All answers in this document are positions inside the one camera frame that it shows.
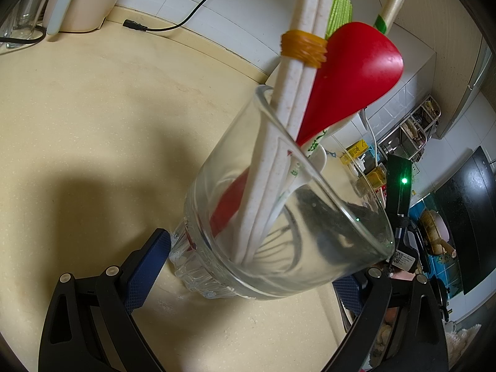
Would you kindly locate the beige electric kettle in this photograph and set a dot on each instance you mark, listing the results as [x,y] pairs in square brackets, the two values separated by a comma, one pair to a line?
[85,4]

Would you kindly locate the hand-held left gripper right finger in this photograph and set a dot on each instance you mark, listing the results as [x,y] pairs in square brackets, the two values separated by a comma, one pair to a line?
[348,294]

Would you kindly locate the black range hood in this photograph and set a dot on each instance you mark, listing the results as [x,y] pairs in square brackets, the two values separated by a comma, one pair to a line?
[472,209]

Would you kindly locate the yellow carton box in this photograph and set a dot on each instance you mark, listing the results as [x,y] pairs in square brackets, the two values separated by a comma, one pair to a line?
[354,150]

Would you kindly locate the green silicone brush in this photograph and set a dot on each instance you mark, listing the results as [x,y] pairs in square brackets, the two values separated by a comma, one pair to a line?
[339,7]

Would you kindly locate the red plastic spoon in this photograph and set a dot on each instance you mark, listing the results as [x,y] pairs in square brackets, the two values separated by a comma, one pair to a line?
[356,69]

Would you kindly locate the metal kitchen rack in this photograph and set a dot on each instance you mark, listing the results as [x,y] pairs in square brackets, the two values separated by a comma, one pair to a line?
[410,131]

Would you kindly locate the yellow rubber band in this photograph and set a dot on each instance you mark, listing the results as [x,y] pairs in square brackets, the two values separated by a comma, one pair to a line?
[304,48]

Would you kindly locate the cooking pan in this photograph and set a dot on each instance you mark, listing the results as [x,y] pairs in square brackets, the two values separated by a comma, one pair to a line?
[436,228]

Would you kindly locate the glass bottle of tea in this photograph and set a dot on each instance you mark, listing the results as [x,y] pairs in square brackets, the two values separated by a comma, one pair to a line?
[374,180]

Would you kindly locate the clear glass tumbler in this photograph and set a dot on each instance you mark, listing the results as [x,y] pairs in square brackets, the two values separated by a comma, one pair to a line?
[213,178]

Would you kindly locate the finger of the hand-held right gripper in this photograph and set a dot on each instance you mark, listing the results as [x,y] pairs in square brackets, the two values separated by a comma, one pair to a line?
[329,205]

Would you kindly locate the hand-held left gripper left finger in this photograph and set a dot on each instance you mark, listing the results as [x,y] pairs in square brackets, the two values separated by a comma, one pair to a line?
[149,263]

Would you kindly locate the white speckled chopstick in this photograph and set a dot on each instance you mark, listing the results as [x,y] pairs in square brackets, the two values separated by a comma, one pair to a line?
[304,4]
[323,4]

